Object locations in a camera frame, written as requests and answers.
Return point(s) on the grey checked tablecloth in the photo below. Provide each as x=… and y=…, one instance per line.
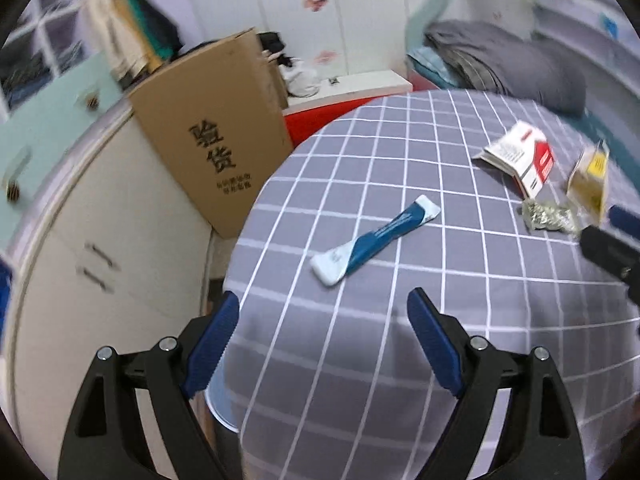
x=325, y=360

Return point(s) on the white bag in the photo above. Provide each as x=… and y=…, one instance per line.
x=300, y=80

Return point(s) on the pink butterfly wall sticker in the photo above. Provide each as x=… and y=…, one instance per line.
x=315, y=1

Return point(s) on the black hanging garment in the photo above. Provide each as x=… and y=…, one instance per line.
x=167, y=32

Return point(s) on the black clothing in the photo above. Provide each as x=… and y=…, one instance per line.
x=272, y=45

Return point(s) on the grey blanket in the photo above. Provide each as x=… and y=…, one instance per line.
x=500, y=65

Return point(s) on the large cardboard box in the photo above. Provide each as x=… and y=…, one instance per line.
x=210, y=125

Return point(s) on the yellow white carton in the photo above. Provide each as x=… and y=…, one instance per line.
x=592, y=180

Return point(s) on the blue plastic bag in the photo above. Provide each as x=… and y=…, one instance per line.
x=3, y=285

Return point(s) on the light teal drawer cabinet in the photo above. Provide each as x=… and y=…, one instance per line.
x=45, y=110

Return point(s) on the beige hanging garment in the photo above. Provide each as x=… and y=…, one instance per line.
x=107, y=30

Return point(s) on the crumpled foil wrapper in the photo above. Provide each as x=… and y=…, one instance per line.
x=547, y=215

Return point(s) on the white cabinet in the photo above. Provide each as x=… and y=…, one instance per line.
x=75, y=310

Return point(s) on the red mat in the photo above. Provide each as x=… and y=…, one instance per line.
x=310, y=120

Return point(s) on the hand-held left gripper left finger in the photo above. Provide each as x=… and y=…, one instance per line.
x=215, y=345

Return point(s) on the blue white toothpaste tube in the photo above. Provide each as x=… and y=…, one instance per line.
x=372, y=242

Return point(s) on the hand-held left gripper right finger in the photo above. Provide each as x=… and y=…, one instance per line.
x=435, y=340

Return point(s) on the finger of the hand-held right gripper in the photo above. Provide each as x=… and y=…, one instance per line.
x=610, y=252
x=625, y=221

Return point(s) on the teal hanging garment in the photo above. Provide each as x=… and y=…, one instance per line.
x=145, y=20

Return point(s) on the pine cone drawer pull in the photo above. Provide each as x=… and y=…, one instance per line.
x=91, y=103
x=12, y=192

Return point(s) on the red white paper box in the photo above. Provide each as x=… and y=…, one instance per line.
x=515, y=152

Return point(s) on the white platform step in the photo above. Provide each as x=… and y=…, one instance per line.
x=360, y=85

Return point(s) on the white shelf unit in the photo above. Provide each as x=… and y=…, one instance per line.
x=55, y=15

